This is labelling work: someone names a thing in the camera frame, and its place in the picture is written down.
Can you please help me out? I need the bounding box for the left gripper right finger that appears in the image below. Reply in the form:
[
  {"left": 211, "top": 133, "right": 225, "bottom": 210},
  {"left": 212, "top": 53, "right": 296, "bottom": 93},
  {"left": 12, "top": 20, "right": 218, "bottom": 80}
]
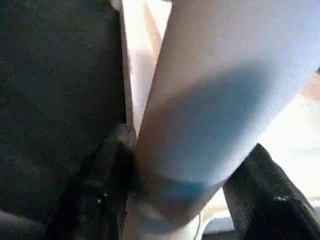
[{"left": 222, "top": 142, "right": 320, "bottom": 240}]

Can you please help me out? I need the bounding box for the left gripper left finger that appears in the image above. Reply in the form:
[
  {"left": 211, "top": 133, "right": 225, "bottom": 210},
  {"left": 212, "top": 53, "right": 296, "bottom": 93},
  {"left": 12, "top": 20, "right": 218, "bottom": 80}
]
[{"left": 47, "top": 124, "right": 137, "bottom": 240}]

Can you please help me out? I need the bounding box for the white plastic table leg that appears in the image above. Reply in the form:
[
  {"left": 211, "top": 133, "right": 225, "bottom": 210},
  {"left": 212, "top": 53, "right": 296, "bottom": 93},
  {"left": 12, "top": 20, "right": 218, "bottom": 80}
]
[{"left": 122, "top": 0, "right": 320, "bottom": 240}]

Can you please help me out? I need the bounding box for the white plastic table top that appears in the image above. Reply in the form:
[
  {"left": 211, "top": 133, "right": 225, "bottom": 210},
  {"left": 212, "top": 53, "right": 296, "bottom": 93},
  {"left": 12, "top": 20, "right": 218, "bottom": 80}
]
[{"left": 111, "top": 0, "right": 320, "bottom": 240}]

